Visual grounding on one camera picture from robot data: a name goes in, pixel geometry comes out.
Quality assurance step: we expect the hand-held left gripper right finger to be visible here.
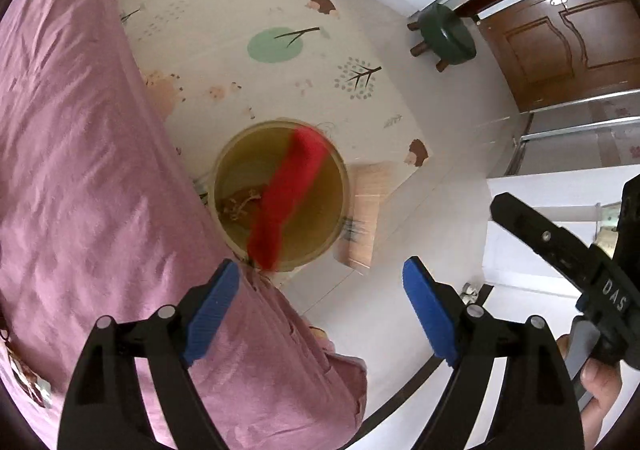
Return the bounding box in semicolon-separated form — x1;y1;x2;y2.
402;256;586;450

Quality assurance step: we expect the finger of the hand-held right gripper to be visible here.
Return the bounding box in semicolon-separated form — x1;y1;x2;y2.
489;192;597;295
619;174;640;265

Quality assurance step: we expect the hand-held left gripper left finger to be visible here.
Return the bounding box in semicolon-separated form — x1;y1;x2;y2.
56;259;241;450

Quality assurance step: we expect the red cloth item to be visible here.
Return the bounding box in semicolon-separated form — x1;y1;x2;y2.
247;127;331;271

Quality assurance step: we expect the yellow round trash bin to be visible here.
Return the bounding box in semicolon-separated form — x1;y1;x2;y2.
207;119;353;273

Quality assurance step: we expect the person's right hand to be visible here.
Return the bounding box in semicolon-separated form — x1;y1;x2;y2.
555;335;626;449

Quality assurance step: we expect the glass sliding door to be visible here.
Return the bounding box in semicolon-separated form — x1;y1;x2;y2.
505;90;640;177

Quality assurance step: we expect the brown crumpled scrap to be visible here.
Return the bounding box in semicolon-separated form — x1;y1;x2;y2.
220;187;263;223

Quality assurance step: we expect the brown wooden door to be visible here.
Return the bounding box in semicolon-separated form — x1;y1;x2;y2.
452;0;640;113

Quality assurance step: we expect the small patterned cloth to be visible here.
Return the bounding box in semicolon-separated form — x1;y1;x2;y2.
0;325;53;409

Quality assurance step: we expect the pink bed sheet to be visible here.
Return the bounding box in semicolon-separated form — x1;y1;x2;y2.
0;0;368;450

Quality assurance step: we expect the green round stool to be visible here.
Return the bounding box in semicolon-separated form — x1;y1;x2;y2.
406;2;477;74

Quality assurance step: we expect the tree print play mat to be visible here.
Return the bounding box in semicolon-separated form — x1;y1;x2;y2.
105;0;432;275

